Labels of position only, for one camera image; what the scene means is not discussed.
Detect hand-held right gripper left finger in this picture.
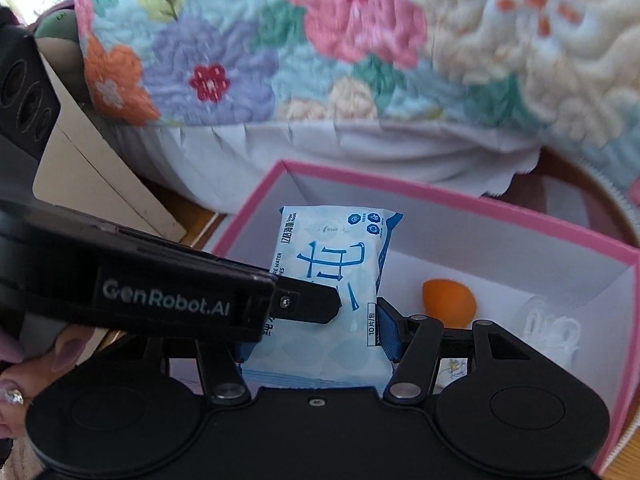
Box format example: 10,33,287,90
145,339,251,406

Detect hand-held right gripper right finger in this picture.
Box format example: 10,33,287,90
375,297,532,402

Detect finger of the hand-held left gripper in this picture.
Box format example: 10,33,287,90
272,283,344,327

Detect orange makeup sponge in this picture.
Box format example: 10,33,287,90
421,279,476,330

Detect blue wet wipes packet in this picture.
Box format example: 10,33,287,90
239,204,405,392

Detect white wet wipes packet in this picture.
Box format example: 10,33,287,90
435,357,471,393

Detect pink cardboard box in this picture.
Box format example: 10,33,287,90
207,159,640,480

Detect clear cotton swab box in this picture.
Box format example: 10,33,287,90
510,296,583,376

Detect person's left hand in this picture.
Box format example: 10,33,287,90
0,326,108,443

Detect beige cabinet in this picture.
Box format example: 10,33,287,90
32,35,188,243

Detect floral quilt bed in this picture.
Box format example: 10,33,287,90
97,117,546,211

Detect pale green object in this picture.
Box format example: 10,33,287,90
35,9,78,41

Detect floral quilt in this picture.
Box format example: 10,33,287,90
70,0,640,201

